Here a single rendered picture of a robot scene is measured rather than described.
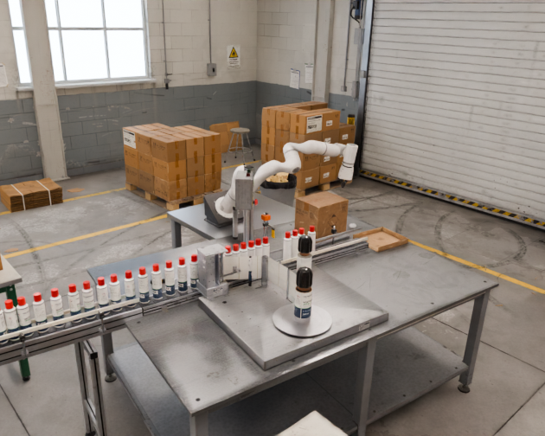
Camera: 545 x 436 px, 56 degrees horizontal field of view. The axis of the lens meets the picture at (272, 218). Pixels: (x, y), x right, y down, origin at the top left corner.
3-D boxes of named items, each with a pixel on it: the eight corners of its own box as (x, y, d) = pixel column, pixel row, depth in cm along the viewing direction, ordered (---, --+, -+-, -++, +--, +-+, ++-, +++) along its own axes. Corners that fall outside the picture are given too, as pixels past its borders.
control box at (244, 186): (234, 209, 299) (234, 178, 292) (237, 200, 315) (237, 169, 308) (252, 210, 299) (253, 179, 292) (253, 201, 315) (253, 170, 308)
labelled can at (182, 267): (180, 294, 288) (179, 260, 280) (176, 290, 292) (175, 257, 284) (189, 291, 290) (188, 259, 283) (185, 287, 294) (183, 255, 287)
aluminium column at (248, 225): (246, 269, 328) (247, 168, 304) (243, 266, 332) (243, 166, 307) (253, 267, 331) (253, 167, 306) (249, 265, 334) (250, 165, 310)
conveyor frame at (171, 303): (143, 316, 275) (142, 308, 273) (135, 306, 283) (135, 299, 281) (368, 248, 362) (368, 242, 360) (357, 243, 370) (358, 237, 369)
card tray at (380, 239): (378, 252, 357) (378, 246, 356) (352, 239, 377) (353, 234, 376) (407, 243, 373) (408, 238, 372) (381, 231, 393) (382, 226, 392)
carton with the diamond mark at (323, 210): (316, 243, 364) (317, 208, 354) (293, 232, 381) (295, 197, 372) (345, 234, 382) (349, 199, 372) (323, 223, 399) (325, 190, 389)
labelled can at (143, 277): (142, 304, 276) (139, 271, 268) (138, 300, 280) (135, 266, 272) (150, 302, 278) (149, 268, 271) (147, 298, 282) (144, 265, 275)
